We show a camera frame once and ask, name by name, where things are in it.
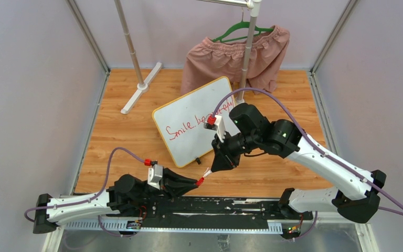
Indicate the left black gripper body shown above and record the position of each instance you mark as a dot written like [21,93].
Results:
[165,186]

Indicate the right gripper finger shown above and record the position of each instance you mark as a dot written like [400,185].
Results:
[231,158]
[217,161]

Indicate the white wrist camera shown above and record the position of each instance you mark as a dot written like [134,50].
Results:
[216,123]
[155,175]

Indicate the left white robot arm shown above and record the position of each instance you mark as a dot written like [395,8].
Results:
[128,196]

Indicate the yellow framed whiteboard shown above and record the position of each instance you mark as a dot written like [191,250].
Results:
[181,121]

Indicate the red marker cap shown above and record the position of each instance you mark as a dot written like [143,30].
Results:
[200,181]

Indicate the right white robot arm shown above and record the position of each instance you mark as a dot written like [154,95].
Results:
[354,191]

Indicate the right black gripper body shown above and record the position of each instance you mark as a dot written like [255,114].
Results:
[235,143]

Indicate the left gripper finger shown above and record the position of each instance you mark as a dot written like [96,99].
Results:
[178,190]
[176,178]

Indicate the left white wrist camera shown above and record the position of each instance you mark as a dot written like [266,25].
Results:
[155,175]

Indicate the green clothes hanger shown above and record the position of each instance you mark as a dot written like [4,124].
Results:
[239,31]

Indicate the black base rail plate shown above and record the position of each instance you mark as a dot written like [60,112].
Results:
[214,215]

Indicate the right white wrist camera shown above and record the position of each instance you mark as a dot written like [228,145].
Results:
[216,123]

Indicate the pink shorts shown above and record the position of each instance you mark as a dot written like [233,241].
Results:
[210,60]

